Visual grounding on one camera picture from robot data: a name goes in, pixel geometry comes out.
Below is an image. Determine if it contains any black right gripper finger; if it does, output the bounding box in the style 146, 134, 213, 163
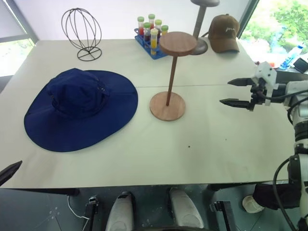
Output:
227, 77, 254, 88
219, 98, 251, 111

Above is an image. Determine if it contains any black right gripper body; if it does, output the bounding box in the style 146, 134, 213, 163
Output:
248, 81, 268, 112

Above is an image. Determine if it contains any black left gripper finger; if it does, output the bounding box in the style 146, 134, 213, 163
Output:
0, 160, 23, 187

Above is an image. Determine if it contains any wooden round-top hat stand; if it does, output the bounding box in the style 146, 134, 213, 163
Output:
149, 31, 198, 122

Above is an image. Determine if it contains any grey metal hat stand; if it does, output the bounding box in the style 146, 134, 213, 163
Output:
190, 0, 220, 56

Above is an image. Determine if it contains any navy blue wide-brim hat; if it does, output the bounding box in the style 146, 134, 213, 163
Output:
24, 68, 139, 153

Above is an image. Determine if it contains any brown baseball cap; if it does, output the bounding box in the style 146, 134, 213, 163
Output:
207, 14, 241, 54

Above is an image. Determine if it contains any dark phone-like device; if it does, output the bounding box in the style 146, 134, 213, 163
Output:
293, 57, 308, 74

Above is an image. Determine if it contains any clear plastic water bottle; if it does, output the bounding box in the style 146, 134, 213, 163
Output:
280, 44, 307, 70

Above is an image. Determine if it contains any green-capped tube with yellow liquid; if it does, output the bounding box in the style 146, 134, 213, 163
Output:
150, 28, 159, 56

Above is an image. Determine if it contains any black trouser leg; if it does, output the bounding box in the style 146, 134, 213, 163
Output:
253, 183, 302, 210

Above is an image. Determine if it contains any white shoe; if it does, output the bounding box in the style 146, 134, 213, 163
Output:
242, 194, 265, 214

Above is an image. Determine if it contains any blue test tube rack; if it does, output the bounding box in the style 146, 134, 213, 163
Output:
134, 27, 169, 61

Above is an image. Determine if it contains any green-capped tube with dark liquid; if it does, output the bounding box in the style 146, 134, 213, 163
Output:
143, 22, 151, 41

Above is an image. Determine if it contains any silver left robot foot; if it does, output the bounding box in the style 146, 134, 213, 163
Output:
105, 191, 135, 231

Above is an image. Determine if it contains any silver robot foot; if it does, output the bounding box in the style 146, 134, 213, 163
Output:
105, 191, 135, 231
167, 187, 205, 231

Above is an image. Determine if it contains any silver right robot foot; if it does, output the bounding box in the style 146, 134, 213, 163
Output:
167, 187, 205, 231

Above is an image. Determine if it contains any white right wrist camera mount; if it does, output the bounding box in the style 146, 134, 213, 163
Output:
251, 61, 278, 107

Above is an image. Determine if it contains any white floor cable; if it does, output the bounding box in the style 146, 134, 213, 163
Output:
67, 195, 90, 231

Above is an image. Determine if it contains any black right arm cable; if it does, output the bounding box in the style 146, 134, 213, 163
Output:
272, 156, 299, 231

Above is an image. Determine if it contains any black metal frame post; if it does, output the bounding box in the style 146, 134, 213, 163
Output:
209, 200, 237, 231
85, 196, 100, 231

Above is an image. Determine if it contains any black wire head form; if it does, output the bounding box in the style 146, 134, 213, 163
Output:
61, 8, 103, 62

